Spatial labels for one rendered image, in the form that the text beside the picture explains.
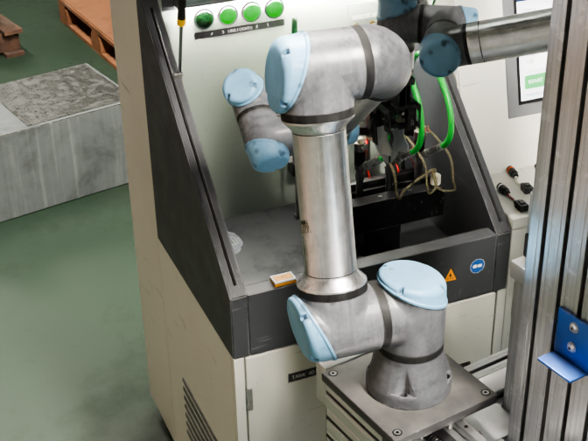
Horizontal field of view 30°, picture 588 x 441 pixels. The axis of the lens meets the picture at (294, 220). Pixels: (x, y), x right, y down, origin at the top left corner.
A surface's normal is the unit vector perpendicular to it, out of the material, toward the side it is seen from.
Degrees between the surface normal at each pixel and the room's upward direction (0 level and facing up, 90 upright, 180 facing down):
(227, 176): 90
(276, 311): 90
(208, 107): 90
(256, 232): 0
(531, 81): 76
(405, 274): 7
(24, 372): 0
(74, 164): 90
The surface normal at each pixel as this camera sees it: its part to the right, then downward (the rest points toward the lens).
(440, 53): -0.22, 0.48
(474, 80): 0.37, 0.23
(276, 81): -0.95, 0.05
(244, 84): -0.33, -0.29
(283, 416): 0.39, 0.45
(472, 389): -0.02, -0.87
